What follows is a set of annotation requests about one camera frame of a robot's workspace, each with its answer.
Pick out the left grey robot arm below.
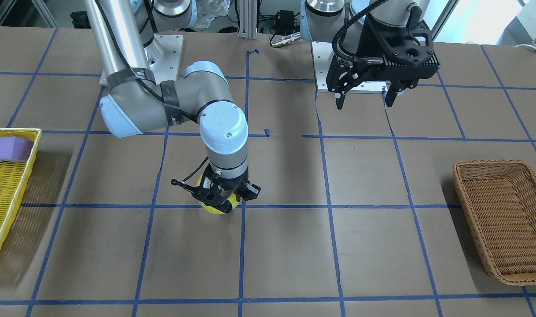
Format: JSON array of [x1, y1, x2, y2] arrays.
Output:
[[300, 0, 441, 110]]

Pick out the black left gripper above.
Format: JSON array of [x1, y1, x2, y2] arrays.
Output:
[[326, 20, 441, 110]]

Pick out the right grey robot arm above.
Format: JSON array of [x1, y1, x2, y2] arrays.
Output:
[[84, 0, 261, 214]]

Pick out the purple sponge block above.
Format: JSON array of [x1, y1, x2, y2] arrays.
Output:
[[0, 136, 34, 162]]

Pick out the brown wicker basket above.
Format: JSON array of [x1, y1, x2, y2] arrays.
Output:
[[453, 160, 536, 286]]

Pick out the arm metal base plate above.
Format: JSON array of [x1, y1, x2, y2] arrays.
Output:
[[311, 41, 388, 94], [99, 34, 184, 86]]

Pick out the yellow tape roll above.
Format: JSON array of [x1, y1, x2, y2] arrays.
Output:
[[195, 174, 239, 214]]

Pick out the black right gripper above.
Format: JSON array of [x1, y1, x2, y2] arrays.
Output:
[[194, 173, 261, 207]]

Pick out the yellow plastic basket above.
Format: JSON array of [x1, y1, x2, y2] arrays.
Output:
[[0, 128, 41, 251]]

